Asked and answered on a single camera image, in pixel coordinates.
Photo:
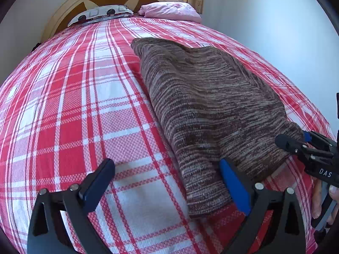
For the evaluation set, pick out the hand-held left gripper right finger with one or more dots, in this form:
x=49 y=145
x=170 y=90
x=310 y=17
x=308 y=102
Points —
x=233 y=187

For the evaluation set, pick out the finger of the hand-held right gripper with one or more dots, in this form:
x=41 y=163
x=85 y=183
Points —
x=307 y=136
x=287 y=141

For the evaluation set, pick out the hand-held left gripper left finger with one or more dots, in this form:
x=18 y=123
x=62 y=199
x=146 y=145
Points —
x=98 y=187

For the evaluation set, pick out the brown knitted sweater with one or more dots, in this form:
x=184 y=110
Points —
x=212 y=98

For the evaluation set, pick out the person's right hand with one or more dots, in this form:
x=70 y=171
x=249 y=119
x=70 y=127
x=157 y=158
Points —
x=316 y=198

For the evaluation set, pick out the red plaid bed sheet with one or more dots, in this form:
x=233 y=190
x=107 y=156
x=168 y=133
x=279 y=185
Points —
x=66 y=111

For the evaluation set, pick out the dark object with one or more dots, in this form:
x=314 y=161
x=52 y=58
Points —
x=35 y=46

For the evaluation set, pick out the grey patterned pillow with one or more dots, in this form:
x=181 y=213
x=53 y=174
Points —
x=100 y=12

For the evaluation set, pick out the pink pillow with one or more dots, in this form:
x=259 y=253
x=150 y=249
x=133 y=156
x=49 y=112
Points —
x=169 y=10

